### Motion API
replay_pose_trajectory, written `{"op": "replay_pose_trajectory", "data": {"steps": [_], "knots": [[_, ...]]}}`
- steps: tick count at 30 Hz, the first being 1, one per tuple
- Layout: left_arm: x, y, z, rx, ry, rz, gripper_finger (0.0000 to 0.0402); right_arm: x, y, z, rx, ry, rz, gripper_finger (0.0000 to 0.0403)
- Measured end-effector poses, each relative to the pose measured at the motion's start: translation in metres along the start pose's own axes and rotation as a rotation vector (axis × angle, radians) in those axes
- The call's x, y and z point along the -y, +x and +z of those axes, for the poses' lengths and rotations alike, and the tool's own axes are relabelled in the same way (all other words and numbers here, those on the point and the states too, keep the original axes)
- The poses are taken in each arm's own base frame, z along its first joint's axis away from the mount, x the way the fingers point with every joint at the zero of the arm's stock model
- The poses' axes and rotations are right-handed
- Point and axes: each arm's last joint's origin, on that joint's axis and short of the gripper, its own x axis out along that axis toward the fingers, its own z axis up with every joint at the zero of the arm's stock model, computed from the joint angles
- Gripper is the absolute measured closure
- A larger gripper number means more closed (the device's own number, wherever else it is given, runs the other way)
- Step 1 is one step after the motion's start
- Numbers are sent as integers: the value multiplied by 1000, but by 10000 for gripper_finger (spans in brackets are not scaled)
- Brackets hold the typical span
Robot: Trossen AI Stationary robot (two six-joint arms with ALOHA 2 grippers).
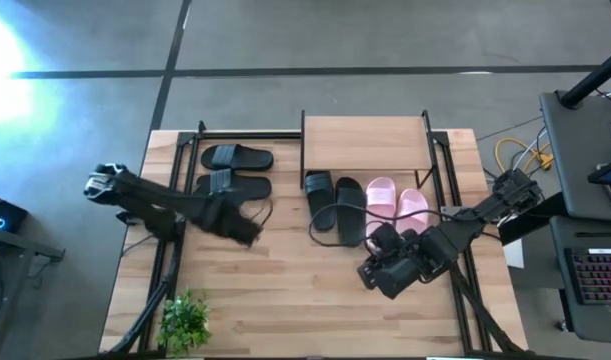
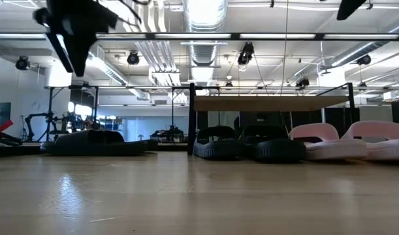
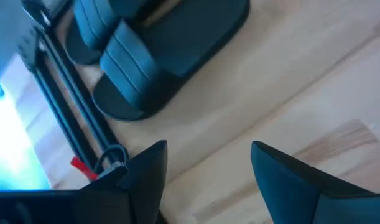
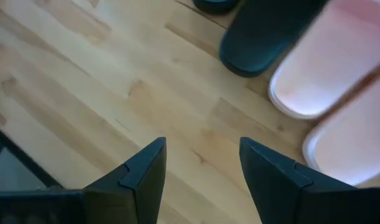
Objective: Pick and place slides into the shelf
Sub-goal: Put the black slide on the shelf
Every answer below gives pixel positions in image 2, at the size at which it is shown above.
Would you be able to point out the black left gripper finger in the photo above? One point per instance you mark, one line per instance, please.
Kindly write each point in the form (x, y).
(60, 52)
(80, 49)

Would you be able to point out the black metal table frame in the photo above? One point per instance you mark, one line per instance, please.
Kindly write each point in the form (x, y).
(9, 150)

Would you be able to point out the wooden shelf black metal frame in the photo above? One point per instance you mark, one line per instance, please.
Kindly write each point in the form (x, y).
(267, 102)

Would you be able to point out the black background robot arm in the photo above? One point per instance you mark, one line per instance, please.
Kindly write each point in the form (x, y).
(168, 134)

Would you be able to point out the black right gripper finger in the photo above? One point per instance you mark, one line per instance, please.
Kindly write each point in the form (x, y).
(351, 8)

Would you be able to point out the red bar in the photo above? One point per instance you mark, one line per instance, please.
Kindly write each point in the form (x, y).
(3, 126)

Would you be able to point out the black slide sandal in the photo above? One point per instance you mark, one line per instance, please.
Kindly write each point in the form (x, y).
(151, 144)
(274, 147)
(217, 143)
(94, 143)

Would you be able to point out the pink slide sandal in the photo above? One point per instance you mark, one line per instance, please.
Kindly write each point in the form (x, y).
(326, 143)
(382, 140)

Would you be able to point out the black background robot station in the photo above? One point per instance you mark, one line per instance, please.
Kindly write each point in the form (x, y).
(50, 124)

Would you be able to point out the black ceiling spotlight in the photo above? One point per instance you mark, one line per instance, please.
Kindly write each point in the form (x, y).
(302, 83)
(133, 58)
(364, 60)
(22, 63)

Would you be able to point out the black overhead camera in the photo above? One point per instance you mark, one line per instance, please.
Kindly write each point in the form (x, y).
(246, 53)

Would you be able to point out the dark wall picture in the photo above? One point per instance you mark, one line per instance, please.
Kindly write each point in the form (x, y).
(0, 114)

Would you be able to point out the silver ventilation duct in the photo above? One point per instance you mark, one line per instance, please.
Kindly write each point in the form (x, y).
(204, 49)

